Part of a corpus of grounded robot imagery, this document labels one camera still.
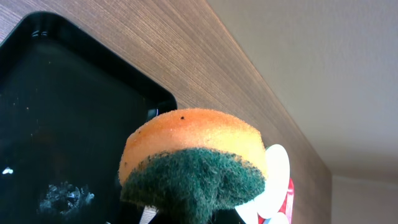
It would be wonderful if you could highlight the black water basin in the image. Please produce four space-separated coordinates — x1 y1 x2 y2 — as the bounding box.
1 11 177 223

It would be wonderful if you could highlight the orange green sponge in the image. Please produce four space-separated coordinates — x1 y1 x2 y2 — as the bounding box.
118 108 267 223

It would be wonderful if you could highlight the light blue plate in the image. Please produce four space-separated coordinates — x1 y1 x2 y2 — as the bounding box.
263 212 289 224
235 200 259 224
254 144 290 219

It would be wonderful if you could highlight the red plastic tray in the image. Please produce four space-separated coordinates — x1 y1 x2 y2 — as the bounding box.
258 179 295 224

